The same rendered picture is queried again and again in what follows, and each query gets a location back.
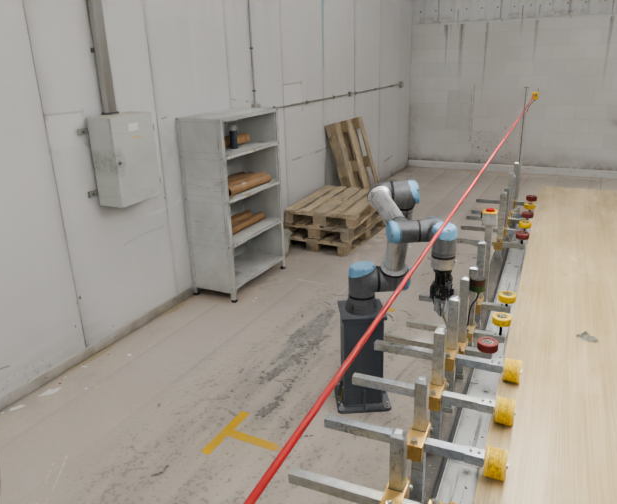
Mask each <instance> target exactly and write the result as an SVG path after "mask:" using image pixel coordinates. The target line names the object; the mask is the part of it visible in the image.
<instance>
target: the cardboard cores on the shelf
mask: <svg viewBox="0 0 617 504"><path fill-rule="evenodd" d="M224 139H225V148H226V147H230V135H229V136H225V137H224ZM237 139H238V144H242V143H246V142H249V141H250V135H249V134H248V133H242V134H239V133H237ZM227 177H228V190H229V197H231V196H233V195H236V194H239V193H241V192H244V191H247V190H249V189H252V188H255V187H257V186H260V185H263V184H265V183H268V182H270V181H271V176H270V175H269V174H266V173H265V172H264V171H262V172H259V173H256V174H255V173H254V172H252V171H251V172H248V173H245V172H244V171H242V172H239V173H236V174H233V175H230V176H227ZM264 218H265V214H264V213H263V212H258V213H256V214H254V215H253V214H252V213H251V211H250V210H245V211H243V212H240V213H238V214H235V215H233V216H231V227H232V235H234V234H236V233H238V232H240V231H242V230H243V229H245V228H247V227H249V226H251V225H253V224H255V223H257V222H259V221H260V220H262V219H264Z"/></svg>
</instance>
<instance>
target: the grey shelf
mask: <svg viewBox="0 0 617 504"><path fill-rule="evenodd" d="M274 113H275V120H274ZM175 119H176V128H177V138H178V147H179V157H180V166H181V175H182V185H183V194H184V203H185V213H186V222H187V231H188V241H189V250H190V259H191V269H192V278H193V287H194V295H199V294H200V292H198V291H197V287H198V288H203V289H209V290H214V291H219V292H224V293H230V294H231V302H232V303H236V302H237V301H238V299H237V291H236V290H237V289H238V288H240V287H241V286H243V285H244V284H245V283H246V282H248V281H249V280H251V279H253V278H255V277H257V276H258V275H260V274H261V273H263V272H264V271H266V270H268V269H269V268H271V267H272V266H274V265H275V264H277V263H278V262H280V261H281V260H282V266H281V267H280V269H285V268H286V266H285V252H284V230H283V209H282V187H281V166H280V144H279V123H278V108H239V107H237V108H231V109H225V110H219V111H213V112H207V113H201V114H195V115H189V116H183V117H178V118H175ZM239 119H240V120H239ZM241 119H242V123H241ZM229 125H236V127H237V128H236V129H237V133H239V134H242V133H248V134H249V135H250V141H249V142H246V143H242V144H238V149H231V148H230V147H226V148H225V139H224V137H225V136H229ZM240 128H241V129H240ZM240 130H241V131H240ZM240 132H241V133H240ZM275 133H276V141H275ZM223 143H224V144H223ZM218 144H219V148H218ZM220 146H221V147H220ZM276 154H277V161H276ZM242 157H243V158H242ZM244 162H245V167H244ZM239 169H240V170H239ZM242 171H244V172H245V173H248V172H251V171H252V172H254V173H255V174H256V173H259V172H262V171H264V172H265V173H266V174H269V175H270V176H271V181H270V182H268V183H265V184H263V185H260V186H257V187H255V188H252V189H249V190H247V191H244V192H241V193H239V194H236V195H233V196H231V197H229V190H228V177H227V176H230V175H233V174H236V173H239V172H242ZM277 174H278V179H277ZM221 180H222V184H221ZM223 181H224V182H223ZM226 181H227V182H226ZM224 191H225V192H224ZM222 192H223V195H222ZM227 193H228V194H227ZM278 195H279V202H278ZM247 206H248V210H250V211H251V213H252V214H253V215H254V214H256V213H258V212H263V213H264V214H265V218H264V219H262V220H260V221H259V222H257V223H255V224H253V225H251V226H249V227H247V228H245V229H243V230H242V231H240V232H238V233H236V234H234V235H232V227H231V216H233V215H235V214H238V213H240V212H243V211H245V210H247ZM279 215H280V218H279ZM224 219H225V220H224ZM229 219H230V220H229ZM225 228H226V232H225ZM227 229H228V230H227ZM227 231H228V232H227ZM230 231H231V232H230ZM191 234H192V236H191ZM280 236H281V243H280ZM249 239H250V240H249ZM248 244H249V245H248ZM250 250H251V251H250ZM230 291H231V292H230ZM235 293H236V294H235Z"/></svg>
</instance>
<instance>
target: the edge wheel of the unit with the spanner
mask: <svg viewBox="0 0 617 504"><path fill-rule="evenodd" d="M498 345H499V342H498V341H497V340H496V339H494V338H492V337H481V338H479V339H478V341H477V349H478V350H479V351H481V352H483V353H487V354H493V353H496V352H497V351H498Z"/></svg>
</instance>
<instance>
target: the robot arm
mask: <svg viewBox="0 0 617 504"><path fill-rule="evenodd" d="M367 199H368V202H369V204H370V205H371V206H372V207H373V208H375V209H376V210H377V211H378V213H379V215H380V216H381V218H382V220H383V222H384V223H385V225H386V236H387V247H386V254H385V259H384V260H383V261H382V262H381V266H375V264H374V263H373V262H370V261H361V262H356V263H353V264H352V265H351V266H350V267H349V273H348V295H349V296H348V299H347V301H346V304H345V310H346V311H347V312H348V313H350V314H352V315H356V316H368V315H372V314H374V313H376V312H377V311H378V304H377V301H376V299H375V292H393V291H395V290H396V289H397V287H398V286H399V284H400V283H401V282H402V280H403V279H404V277H405V276H406V275H407V273H408V272H409V270H410V267H409V266H408V265H407V264H406V262H405V258H406V252H407V246H408V243H416V242H430V241H431V240H432V238H433V237H434V235H435V234H436V232H437V231H438V230H439V228H440V227H441V225H442V224H443V223H444V221H443V220H442V219H440V218H438V217H428V218H426V219H425V220H412V215H413V209H414V206H415V204H417V203H419V202H420V194H419V188H418V184H417V182H416V181H414V180H404V181H384V182H380V183H377V184H375V185H374V186H372V187H371V188H370V190H369V191H368V195H367ZM457 234H458V233H457V227H456V226H455V225H454V224H452V223H447V225H446V226H445V228H444V229H443V231H442V232H441V234H440V235H439V237H438V238H437V239H436V241H435V242H434V244H433V245H432V252H431V267H432V268H433V271H434V272H435V281H434V280H433V282H432V284H431V286H430V298H432V300H433V304H434V311H436V312H437V314H438V315H439V316H440V317H442V316H443V315H444V314H445V313H446V311H447V309H448V304H449V298H450V296H452V295H454V289H452V286H453V284H452V281H453V277H452V275H451V273H452V269H454V268H455V262H457V260H455V257H456V241H457ZM441 300H442V302H443V306H442V311H441V308H440V307H441V304H440V301H441Z"/></svg>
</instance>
